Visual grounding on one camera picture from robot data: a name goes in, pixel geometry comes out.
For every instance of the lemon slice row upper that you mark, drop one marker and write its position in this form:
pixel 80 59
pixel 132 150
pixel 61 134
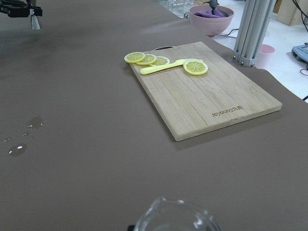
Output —
pixel 161 60

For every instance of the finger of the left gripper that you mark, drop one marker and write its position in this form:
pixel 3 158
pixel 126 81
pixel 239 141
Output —
pixel 20 8

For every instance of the aluminium frame post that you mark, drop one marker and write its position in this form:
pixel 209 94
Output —
pixel 253 26

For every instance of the grey tray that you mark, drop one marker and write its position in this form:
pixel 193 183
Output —
pixel 301 52

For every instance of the pink bowl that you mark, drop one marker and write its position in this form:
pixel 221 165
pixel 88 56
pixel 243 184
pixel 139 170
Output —
pixel 210 26

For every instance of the yellow plastic knife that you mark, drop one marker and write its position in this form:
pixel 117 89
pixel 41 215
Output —
pixel 153 69

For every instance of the lemon slice on knife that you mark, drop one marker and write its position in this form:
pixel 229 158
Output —
pixel 195 67

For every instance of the pink cup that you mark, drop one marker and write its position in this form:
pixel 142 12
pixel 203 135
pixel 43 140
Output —
pixel 265 56

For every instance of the lemon slice row lower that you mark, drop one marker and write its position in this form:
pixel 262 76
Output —
pixel 134 57

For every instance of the lemon slice row middle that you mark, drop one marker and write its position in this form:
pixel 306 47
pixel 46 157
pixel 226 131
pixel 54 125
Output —
pixel 148 60

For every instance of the steel jigger measuring cup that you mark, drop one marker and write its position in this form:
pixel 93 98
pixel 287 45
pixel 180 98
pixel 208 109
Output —
pixel 35 25

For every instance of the wooden cutting board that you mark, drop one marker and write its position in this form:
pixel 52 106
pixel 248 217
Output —
pixel 193 105

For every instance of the clear glass cup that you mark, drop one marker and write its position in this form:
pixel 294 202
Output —
pixel 166 214

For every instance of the lemon slice row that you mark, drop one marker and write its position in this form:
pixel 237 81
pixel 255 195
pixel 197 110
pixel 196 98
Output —
pixel 134 57
pixel 161 60
pixel 148 60

